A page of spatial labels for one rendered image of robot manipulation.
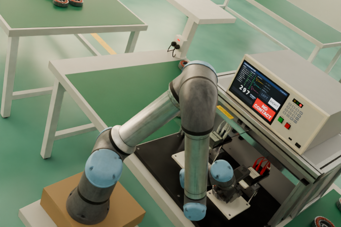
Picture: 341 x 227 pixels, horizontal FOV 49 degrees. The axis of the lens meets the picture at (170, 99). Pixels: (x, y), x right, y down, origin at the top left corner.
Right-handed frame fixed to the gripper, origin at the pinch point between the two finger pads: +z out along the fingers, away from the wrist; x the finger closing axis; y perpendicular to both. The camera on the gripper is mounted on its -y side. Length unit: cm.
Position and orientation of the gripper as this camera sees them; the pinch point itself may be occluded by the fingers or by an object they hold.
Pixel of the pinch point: (235, 191)
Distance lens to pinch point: 167.9
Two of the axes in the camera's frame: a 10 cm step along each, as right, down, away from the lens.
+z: 2.5, 4.7, 8.4
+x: 6.3, 5.8, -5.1
